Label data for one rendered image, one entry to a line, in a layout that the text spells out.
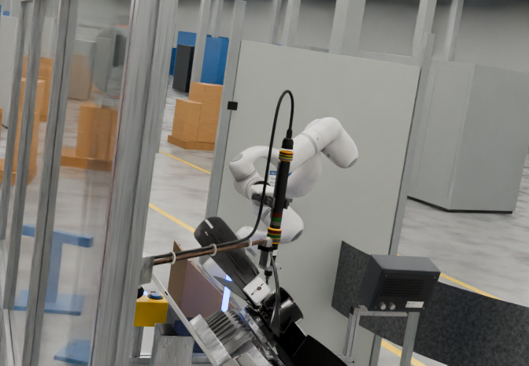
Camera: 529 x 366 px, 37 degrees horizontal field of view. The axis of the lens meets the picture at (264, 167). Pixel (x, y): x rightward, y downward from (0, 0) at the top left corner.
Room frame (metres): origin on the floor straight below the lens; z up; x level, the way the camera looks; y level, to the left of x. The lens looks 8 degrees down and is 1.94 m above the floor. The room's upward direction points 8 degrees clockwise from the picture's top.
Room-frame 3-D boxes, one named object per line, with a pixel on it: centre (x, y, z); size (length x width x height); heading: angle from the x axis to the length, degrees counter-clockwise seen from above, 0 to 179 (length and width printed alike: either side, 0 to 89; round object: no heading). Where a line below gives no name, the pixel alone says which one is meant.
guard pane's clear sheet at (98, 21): (2.08, 0.61, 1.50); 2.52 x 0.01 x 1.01; 21
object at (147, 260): (1.81, 0.29, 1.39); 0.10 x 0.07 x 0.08; 146
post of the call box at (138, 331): (2.56, 0.35, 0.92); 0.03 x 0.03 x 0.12; 21
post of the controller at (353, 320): (2.86, -0.42, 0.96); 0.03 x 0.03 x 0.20; 21
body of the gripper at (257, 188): (2.43, -0.02, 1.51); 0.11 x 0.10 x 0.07; 22
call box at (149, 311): (2.56, 0.35, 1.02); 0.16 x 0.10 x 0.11; 111
